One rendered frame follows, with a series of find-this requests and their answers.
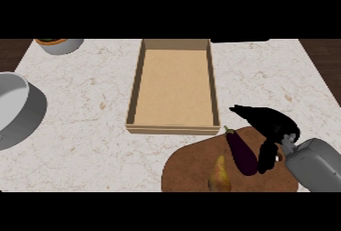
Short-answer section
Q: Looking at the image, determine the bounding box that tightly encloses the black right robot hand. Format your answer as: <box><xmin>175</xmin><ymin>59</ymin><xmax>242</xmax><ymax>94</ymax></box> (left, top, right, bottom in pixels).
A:
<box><xmin>227</xmin><ymin>104</ymin><xmax>301</xmax><ymax>175</ymax></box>

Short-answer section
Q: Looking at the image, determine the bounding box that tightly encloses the purple eggplant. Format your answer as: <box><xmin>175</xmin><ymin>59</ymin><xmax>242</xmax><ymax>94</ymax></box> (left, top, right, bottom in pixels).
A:
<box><xmin>222</xmin><ymin>125</ymin><xmax>259</xmax><ymax>177</ymax></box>

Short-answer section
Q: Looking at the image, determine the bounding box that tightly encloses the brown wooden cutting board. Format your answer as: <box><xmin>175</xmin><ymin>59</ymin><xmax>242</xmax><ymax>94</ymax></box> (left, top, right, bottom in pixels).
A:
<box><xmin>159</xmin><ymin>125</ymin><xmax>301</xmax><ymax>193</ymax></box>

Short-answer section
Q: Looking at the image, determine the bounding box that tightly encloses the open cardboard box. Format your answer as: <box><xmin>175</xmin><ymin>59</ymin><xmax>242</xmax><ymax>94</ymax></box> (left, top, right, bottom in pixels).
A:
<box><xmin>125</xmin><ymin>39</ymin><xmax>222</xmax><ymax>136</ymax></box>

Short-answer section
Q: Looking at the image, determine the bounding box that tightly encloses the yellow-brown pear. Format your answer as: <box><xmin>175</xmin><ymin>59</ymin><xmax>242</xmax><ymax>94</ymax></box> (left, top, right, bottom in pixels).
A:
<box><xmin>206</xmin><ymin>154</ymin><xmax>233</xmax><ymax>193</ymax></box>

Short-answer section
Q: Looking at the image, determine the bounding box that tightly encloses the grey plant pot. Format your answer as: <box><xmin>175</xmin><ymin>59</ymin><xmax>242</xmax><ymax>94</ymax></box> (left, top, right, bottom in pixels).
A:
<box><xmin>33</xmin><ymin>39</ymin><xmax>85</xmax><ymax>56</ymax></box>

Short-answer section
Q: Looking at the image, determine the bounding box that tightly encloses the large grey pot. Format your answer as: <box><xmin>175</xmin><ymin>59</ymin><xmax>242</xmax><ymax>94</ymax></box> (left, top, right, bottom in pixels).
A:
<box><xmin>0</xmin><ymin>71</ymin><xmax>48</xmax><ymax>152</ymax></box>

